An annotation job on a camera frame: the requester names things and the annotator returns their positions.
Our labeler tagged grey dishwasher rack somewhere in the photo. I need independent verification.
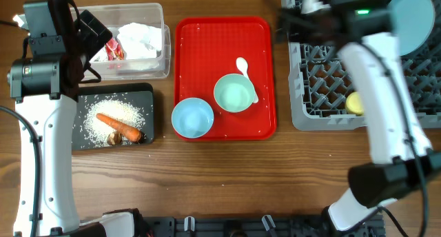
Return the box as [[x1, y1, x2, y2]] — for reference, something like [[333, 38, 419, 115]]
[[288, 0, 440, 131]]

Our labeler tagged yellow cup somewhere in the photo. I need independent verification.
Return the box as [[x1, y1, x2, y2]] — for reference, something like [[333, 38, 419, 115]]
[[345, 92, 365, 116]]

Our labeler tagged clear plastic bin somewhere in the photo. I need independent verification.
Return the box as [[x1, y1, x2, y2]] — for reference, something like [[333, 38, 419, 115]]
[[79, 3, 171, 80]]

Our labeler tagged red serving tray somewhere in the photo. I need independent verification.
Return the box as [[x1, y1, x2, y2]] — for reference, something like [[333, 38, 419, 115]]
[[174, 17, 277, 141]]

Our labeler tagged white rice pile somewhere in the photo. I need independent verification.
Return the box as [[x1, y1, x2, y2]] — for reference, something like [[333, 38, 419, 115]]
[[80, 99, 145, 147]]

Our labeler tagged white plastic spoon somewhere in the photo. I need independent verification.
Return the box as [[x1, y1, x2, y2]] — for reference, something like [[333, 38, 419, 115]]
[[236, 57, 258, 106]]

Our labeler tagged light blue plate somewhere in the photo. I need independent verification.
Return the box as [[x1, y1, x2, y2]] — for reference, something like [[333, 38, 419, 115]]
[[388, 0, 435, 56]]

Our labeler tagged mint green bowl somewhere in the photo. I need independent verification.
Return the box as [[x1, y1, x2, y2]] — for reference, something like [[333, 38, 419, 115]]
[[214, 74, 256, 113]]

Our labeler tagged brown food scrap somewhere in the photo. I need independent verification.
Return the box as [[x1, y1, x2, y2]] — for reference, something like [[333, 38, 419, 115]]
[[107, 132, 123, 146]]

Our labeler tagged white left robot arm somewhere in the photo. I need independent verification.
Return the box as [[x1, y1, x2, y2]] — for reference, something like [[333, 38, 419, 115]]
[[8, 0, 152, 237]]

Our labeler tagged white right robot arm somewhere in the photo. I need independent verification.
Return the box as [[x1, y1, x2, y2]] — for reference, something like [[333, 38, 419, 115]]
[[278, 0, 440, 236]]

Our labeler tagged orange carrot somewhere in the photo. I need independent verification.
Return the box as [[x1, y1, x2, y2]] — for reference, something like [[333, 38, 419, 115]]
[[96, 113, 142, 143]]

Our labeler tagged red snack wrapper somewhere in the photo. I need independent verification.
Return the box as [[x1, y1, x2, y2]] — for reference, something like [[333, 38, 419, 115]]
[[105, 38, 125, 61]]

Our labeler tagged black tray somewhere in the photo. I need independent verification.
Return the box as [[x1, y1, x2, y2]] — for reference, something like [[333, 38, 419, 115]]
[[72, 83, 154, 150]]

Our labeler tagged light blue bowl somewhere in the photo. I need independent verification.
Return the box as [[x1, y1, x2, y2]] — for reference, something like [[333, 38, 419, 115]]
[[171, 98, 214, 138]]

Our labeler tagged white paper napkin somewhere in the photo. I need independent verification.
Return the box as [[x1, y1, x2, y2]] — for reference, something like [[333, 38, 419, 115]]
[[92, 21, 163, 63]]

